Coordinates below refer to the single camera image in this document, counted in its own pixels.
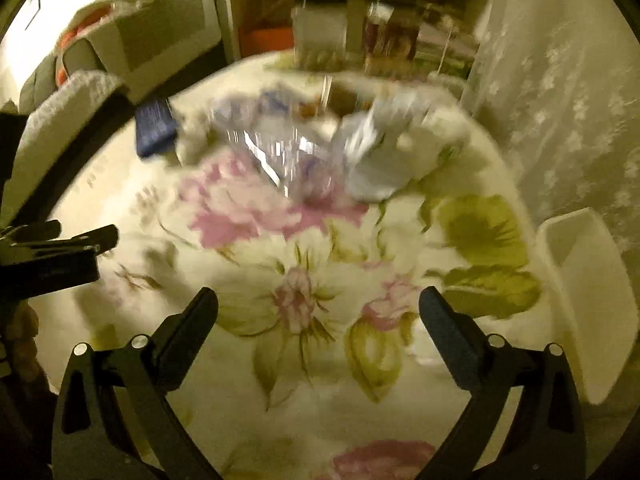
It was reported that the crumpled white paper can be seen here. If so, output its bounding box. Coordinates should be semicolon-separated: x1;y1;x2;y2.
331;91;472;203

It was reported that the white plastic trash bin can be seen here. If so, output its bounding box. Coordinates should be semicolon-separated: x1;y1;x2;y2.
536;208;639;405

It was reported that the white knit blanket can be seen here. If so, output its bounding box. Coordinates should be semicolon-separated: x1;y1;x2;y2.
1;70;127;226

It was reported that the white lidded jar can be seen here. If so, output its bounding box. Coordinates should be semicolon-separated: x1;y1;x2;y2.
292;4;347;73

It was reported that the white lace curtain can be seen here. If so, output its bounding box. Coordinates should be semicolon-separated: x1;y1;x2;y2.
463;0;639;270

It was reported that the dark blue small box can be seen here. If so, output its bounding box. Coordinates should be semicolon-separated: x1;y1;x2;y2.
134;100;178;159

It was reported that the orange storage box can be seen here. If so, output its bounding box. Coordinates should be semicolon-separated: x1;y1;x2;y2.
239;26;294;58

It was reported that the brown glass jar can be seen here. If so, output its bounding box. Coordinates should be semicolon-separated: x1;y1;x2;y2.
363;1;422;79

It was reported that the floral tablecloth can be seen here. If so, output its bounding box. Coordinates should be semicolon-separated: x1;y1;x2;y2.
36;55;553;479

